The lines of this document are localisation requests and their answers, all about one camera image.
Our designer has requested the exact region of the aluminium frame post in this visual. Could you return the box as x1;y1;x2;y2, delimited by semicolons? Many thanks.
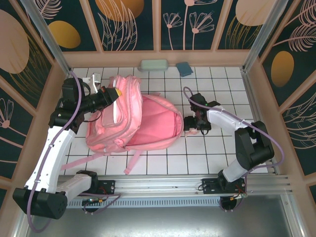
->
19;0;73;75
241;0;290;72

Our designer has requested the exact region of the small circuit board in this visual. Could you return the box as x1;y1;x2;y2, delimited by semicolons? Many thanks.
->
229;193;248;201
82;197;104;206

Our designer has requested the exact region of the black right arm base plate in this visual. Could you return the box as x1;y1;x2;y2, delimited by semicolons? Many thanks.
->
201;177;247;198

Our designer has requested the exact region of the aluminium mounting rail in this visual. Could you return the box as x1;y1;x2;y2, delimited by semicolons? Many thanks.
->
23;174;294;198

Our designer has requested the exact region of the small teal pouch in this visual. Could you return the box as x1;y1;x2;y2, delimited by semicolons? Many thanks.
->
176;61;194;77

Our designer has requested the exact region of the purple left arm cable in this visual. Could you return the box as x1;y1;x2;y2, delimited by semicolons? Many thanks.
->
26;71;121;234

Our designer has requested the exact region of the slotted grey cable tray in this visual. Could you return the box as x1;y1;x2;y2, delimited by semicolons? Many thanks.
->
33;198;223;209

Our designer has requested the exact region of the mint green pencil case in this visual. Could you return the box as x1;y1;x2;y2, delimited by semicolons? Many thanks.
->
137;59;169;72

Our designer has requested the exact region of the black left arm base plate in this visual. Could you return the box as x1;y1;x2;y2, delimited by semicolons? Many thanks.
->
71;179;116;197

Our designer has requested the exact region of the aluminium side rail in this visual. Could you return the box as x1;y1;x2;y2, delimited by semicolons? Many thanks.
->
240;69;281;176

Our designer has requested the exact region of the pink backpack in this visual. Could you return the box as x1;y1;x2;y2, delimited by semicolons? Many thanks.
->
60;75;185;175

